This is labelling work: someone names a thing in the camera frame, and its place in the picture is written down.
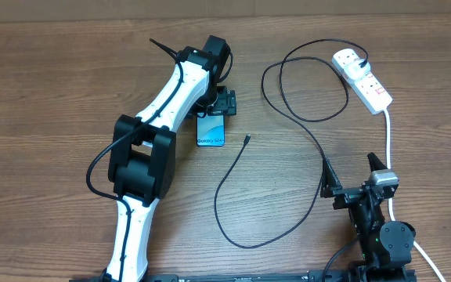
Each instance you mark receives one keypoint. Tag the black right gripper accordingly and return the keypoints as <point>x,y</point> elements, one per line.
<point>347,195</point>

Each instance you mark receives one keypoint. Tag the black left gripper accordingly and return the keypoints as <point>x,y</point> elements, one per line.
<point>225,103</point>

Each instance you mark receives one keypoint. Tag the Samsung Galaxy smartphone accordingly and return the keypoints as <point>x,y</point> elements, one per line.
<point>210,131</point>

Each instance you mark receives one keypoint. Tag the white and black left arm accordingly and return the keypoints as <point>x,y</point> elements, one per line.
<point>143,152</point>

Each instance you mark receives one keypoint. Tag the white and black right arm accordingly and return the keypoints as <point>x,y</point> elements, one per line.
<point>385,246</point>

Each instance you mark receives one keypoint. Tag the white charger adapter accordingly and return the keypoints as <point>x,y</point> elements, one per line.
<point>357,69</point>

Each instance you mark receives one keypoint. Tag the white power strip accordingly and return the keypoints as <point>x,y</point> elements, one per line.
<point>372,93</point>

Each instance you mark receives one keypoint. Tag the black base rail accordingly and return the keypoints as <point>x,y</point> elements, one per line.
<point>310,276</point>

